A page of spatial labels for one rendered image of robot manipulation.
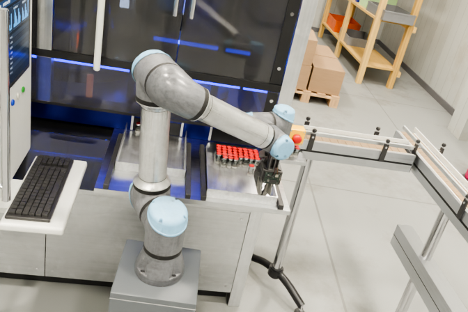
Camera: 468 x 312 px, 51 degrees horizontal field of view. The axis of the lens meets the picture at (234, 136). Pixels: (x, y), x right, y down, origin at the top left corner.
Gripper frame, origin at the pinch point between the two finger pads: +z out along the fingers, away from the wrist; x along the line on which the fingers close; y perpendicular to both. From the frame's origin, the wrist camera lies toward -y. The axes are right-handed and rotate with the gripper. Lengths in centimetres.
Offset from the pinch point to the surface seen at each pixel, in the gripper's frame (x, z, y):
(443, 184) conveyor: 83, -2, -22
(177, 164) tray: -30.5, 3.6, -19.1
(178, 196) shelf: -29.8, 3.7, 2.7
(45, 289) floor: -83, 92, -36
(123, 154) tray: -52, 4, -21
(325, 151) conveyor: 37, 2, -47
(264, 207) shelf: 1.4, 3.6, 3.5
